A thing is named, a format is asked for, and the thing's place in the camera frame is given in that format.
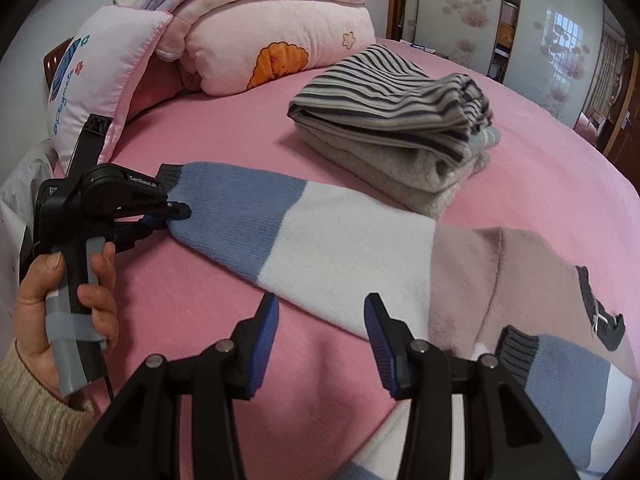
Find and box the beige folded knit garment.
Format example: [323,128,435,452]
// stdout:
[300,125,493,220]

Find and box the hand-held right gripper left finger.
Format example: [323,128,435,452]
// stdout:
[65,292,281,480]

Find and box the striped folded garment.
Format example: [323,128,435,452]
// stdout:
[287,44,493,153]

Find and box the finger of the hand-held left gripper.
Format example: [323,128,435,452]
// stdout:
[114,216,171,252]
[112,199,193,222]

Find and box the pink bed sheet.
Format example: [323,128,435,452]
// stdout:
[65,35,640,480]

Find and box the wooden headboard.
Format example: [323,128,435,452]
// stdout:
[42,40,76,87]

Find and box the person's left hand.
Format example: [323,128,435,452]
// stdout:
[15,242,121,401]

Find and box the open wardrobe shelf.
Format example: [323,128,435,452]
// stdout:
[492,0,523,83]

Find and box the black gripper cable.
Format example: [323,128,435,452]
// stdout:
[101,349,115,403]

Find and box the person's left forearm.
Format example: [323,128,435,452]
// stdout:
[0,340,108,480]

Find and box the pink printed pillow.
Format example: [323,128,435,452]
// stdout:
[44,6,173,173]

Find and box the floral door wardrobe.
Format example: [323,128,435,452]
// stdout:
[387,0,626,126]

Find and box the colour block knit sweater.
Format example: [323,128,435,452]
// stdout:
[156,161,640,480]

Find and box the wooden door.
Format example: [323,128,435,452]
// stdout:
[575,10,640,176]

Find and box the white cloth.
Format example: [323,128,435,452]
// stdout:
[0,145,66,261]

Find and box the light blue-grey folded garment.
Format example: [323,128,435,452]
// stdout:
[470,125,502,151]

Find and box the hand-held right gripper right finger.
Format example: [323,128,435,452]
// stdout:
[363,292,581,480]

